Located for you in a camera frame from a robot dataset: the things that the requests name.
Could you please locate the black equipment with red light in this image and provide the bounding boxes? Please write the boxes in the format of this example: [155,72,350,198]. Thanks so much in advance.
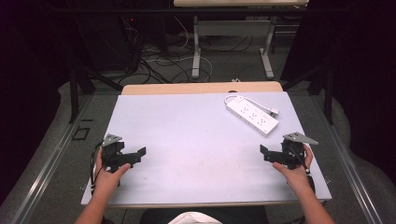
[120,15,145,76]

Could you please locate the person's left hand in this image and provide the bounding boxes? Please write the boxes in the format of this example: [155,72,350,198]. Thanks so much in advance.
[92,148,132,196]

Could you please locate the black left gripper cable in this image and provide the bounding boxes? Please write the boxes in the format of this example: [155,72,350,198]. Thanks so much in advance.
[89,141,105,196]

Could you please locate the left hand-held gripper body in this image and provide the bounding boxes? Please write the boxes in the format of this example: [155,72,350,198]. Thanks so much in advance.
[101,133,135,174]

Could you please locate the white power strip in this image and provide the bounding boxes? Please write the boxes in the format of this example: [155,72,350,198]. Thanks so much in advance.
[225,94,280,138]

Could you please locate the white power strip cable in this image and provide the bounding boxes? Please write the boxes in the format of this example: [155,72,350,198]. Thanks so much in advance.
[223,93,280,118]

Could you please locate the person's white garment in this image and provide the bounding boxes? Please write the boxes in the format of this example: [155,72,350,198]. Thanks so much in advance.
[167,211,224,224]

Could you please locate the black floor cables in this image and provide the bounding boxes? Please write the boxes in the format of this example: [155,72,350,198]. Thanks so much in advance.
[118,34,216,86]

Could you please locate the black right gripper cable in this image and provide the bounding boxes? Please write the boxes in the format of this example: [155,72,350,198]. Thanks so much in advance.
[288,146,316,191]

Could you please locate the person's right hand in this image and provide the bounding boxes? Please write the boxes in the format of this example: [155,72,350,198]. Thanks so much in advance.
[272,144,314,189]

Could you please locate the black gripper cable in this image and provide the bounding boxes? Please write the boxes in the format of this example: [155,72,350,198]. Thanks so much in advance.
[288,146,316,191]
[89,141,105,196]

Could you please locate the black metal stand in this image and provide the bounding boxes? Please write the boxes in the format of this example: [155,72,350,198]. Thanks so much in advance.
[281,60,335,126]
[68,59,124,124]

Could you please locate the white floor cable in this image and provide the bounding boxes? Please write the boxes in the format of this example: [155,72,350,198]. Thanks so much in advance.
[146,15,215,83]

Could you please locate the person's black trousers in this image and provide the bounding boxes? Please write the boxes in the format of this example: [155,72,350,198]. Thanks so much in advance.
[139,205,271,224]

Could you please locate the white desk with metal legs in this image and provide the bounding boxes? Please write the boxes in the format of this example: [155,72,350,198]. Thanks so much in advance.
[173,0,310,80]

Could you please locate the grey metal floor rail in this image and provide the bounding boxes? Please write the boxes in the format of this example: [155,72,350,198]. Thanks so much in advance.
[8,92,95,224]
[310,92,385,224]

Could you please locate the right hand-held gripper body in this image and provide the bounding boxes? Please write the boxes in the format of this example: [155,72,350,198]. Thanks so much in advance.
[279,132,319,171]

